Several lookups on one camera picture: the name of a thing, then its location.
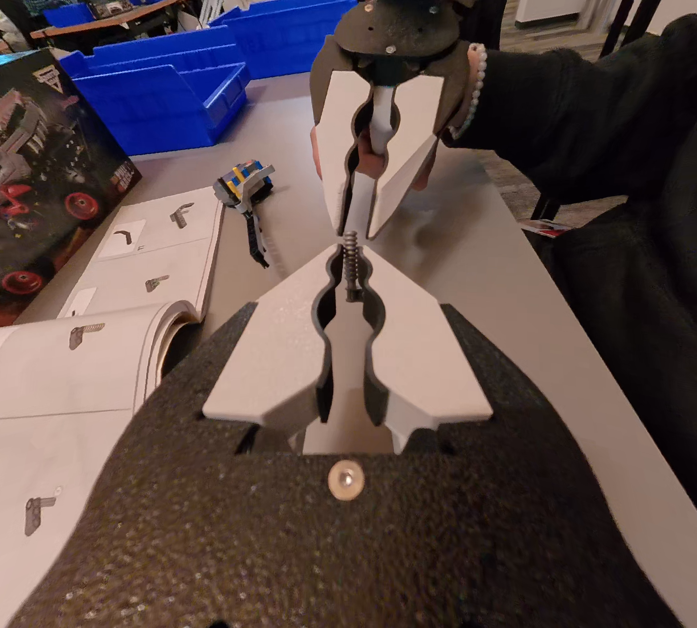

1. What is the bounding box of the toy spring shock absorber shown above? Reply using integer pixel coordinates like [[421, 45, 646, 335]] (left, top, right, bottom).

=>
[[342, 231, 364, 303]]

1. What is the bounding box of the wooden table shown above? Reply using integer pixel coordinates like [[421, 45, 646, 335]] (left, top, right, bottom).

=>
[[30, 0, 199, 41]]

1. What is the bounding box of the person's right forearm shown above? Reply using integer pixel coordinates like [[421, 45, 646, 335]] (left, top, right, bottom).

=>
[[442, 13, 697, 204]]

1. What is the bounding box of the red and white card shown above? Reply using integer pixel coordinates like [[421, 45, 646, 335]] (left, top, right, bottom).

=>
[[520, 219, 574, 240]]

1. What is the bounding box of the white bead bracelet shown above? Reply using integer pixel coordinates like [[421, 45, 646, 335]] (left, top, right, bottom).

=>
[[449, 42, 487, 141]]

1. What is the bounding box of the toy truck box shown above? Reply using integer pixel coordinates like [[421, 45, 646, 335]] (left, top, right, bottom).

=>
[[0, 48, 143, 328]]

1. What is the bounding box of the large blue plastic bin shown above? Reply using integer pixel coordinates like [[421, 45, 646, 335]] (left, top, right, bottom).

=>
[[209, 0, 360, 80]]

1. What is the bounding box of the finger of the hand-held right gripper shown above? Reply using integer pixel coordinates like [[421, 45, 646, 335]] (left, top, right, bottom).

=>
[[366, 75, 446, 241], [315, 70, 376, 236]]

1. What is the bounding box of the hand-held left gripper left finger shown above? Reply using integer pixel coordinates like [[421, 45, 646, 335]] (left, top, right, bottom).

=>
[[203, 242, 341, 452]]

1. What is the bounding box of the person's right hand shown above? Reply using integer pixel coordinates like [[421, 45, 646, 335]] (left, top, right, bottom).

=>
[[309, 124, 439, 192]]

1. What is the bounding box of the open instruction booklet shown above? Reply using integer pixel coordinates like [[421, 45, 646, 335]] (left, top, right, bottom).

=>
[[0, 186, 225, 626]]

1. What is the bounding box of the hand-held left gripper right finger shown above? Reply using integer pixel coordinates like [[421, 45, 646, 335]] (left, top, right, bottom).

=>
[[359, 244, 494, 454]]

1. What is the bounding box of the grey toy brick assembly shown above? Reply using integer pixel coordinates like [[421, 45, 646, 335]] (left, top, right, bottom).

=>
[[212, 160, 276, 269]]

